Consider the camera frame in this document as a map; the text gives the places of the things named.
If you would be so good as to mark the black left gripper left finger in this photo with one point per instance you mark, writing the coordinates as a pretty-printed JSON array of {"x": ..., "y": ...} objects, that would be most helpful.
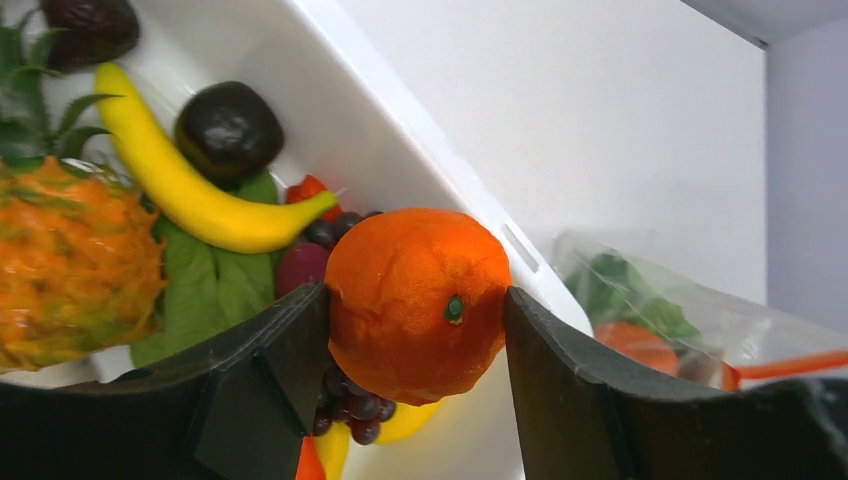
[{"x": 236, "y": 406}]

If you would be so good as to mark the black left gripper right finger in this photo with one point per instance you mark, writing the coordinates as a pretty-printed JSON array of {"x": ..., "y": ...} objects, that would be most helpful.
[{"x": 584, "y": 411}]

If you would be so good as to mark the green lettuce head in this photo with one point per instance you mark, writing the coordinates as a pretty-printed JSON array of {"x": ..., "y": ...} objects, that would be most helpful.
[{"x": 611, "y": 289}]

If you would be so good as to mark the clear orange-zip bag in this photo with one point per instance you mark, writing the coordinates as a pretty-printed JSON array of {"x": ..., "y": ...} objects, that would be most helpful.
[{"x": 742, "y": 344}]

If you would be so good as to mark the white plastic food bin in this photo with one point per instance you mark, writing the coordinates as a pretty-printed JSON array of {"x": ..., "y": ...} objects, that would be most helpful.
[{"x": 350, "y": 120}]

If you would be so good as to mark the orange carrot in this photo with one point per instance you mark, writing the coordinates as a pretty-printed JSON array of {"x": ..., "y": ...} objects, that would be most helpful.
[{"x": 309, "y": 465}]

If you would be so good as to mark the yellow lemon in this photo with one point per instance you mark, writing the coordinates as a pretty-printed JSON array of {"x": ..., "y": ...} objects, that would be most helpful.
[{"x": 332, "y": 446}]

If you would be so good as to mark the purple grape bunch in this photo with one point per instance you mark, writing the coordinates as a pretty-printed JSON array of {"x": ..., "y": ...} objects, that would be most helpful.
[{"x": 341, "y": 400}]

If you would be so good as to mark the magenta purple fruit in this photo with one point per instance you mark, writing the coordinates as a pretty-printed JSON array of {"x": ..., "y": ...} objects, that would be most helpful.
[{"x": 302, "y": 263}]

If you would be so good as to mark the yellow banana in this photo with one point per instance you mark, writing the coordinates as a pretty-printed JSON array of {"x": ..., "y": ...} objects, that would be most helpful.
[{"x": 182, "y": 194}]

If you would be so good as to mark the toy pineapple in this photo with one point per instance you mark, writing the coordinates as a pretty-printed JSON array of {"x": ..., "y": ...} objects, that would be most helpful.
[{"x": 80, "y": 269}]

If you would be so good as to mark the small red-orange fruit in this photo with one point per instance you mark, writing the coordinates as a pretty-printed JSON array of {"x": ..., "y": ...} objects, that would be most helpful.
[{"x": 308, "y": 188}]

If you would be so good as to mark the dark mangosteen with green leaves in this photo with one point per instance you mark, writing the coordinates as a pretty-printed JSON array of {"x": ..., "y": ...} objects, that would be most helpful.
[{"x": 90, "y": 31}]

